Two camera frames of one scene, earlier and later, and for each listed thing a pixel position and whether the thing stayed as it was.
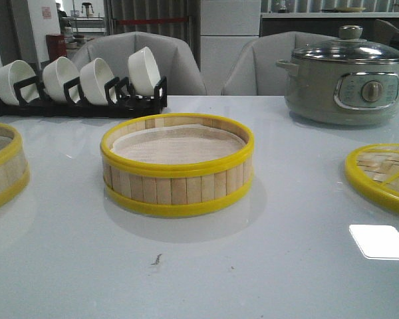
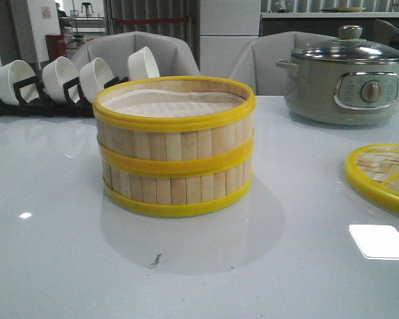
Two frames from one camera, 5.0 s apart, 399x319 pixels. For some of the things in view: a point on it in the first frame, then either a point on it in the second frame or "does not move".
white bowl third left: x=94 y=76 does not move
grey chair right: x=255 y=71 does not move
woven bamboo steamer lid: x=384 y=172 does not move
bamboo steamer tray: x=8 y=173 → x=175 y=125
